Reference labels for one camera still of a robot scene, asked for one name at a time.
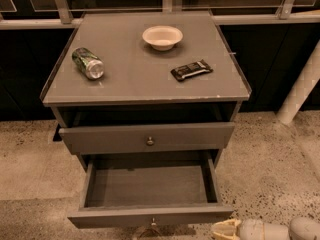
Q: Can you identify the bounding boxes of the grey drawer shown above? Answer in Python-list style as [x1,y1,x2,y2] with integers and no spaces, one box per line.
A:
[68,151,233,228]
[59,122,235,155]

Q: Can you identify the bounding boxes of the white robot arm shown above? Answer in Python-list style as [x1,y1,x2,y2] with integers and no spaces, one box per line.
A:
[211,217,320,240]

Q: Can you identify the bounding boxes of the grey drawer cabinet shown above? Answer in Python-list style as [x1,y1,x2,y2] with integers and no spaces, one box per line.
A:
[39,11,253,172]

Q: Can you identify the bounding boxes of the grey top drawer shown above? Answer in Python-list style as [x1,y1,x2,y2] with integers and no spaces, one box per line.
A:
[59,122,235,155]

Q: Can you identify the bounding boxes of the black snack bar packet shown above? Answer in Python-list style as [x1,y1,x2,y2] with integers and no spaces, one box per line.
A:
[170,60,213,82]

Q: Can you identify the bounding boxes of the white diagonal pole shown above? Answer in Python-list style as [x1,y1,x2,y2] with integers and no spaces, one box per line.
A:
[276,40,320,124]

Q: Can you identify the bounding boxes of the white paper bowl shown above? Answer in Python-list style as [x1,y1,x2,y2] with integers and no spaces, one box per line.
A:
[142,26,183,51]

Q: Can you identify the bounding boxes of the green soda can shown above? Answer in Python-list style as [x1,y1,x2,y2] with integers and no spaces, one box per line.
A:
[72,47,104,80]

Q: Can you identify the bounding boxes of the metal window railing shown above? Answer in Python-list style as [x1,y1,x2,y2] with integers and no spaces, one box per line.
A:
[0,0,320,30]

